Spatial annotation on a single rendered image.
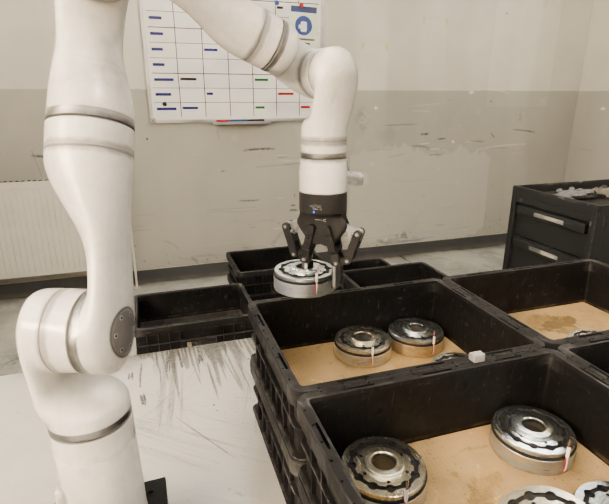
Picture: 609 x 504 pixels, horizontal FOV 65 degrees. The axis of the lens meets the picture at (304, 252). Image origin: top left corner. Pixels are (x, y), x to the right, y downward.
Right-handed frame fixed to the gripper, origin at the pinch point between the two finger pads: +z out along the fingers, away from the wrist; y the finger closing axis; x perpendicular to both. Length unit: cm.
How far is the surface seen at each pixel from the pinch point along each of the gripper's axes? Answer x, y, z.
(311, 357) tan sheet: 2.2, -2.7, 17.2
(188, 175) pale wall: 206, -180, 25
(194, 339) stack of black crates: 44, -61, 47
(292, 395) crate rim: -21.8, 4.6, 8.1
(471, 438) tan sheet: -9.0, 26.1, 17.2
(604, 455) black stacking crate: -6.6, 42.3, 16.4
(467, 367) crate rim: -7.6, 24.4, 7.2
